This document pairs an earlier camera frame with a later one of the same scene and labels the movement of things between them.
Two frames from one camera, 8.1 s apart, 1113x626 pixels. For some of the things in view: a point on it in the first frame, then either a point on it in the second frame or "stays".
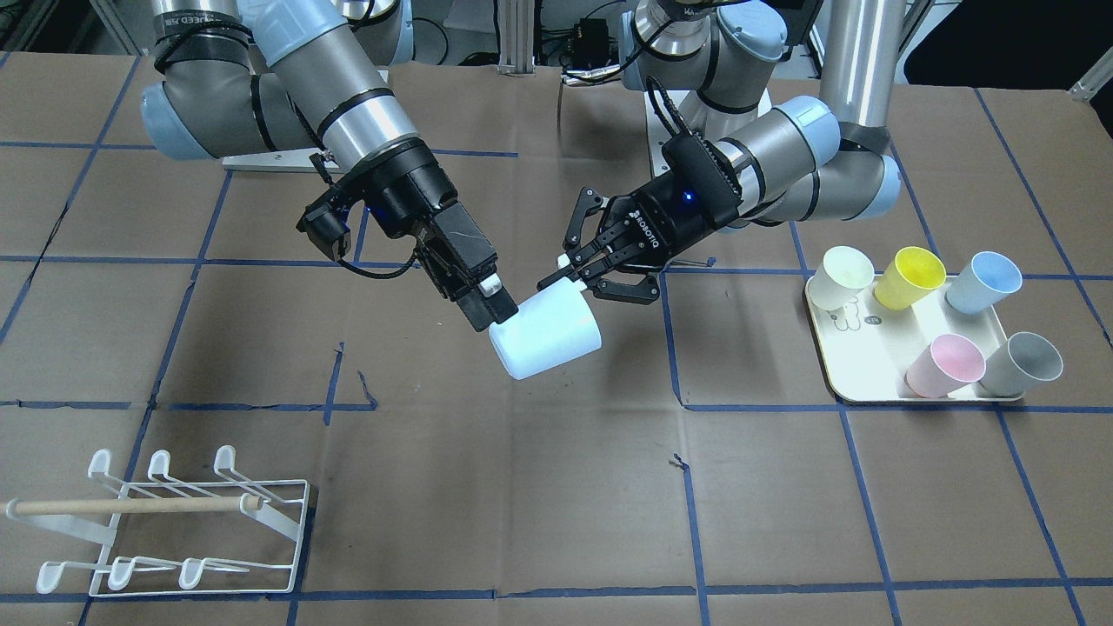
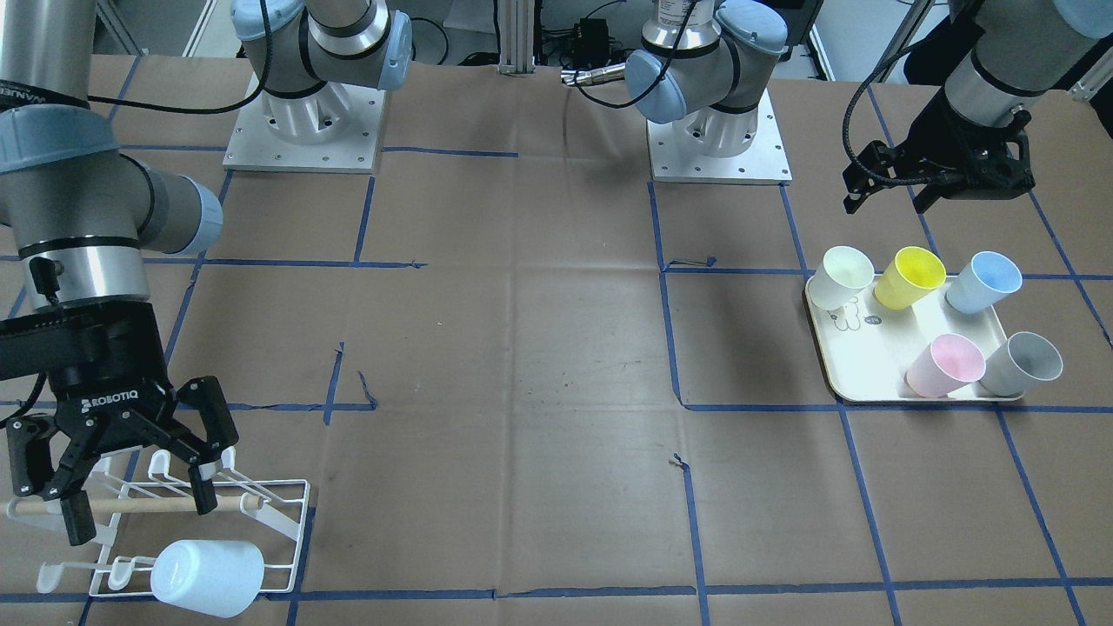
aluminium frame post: [516, 38] stays
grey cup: [1023, 362] stays
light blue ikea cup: [555, 327] to [222, 578]
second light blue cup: [989, 277] stays
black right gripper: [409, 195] to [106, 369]
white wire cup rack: [233, 536] stays
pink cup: [951, 363] stays
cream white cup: [843, 274] stays
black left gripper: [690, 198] to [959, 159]
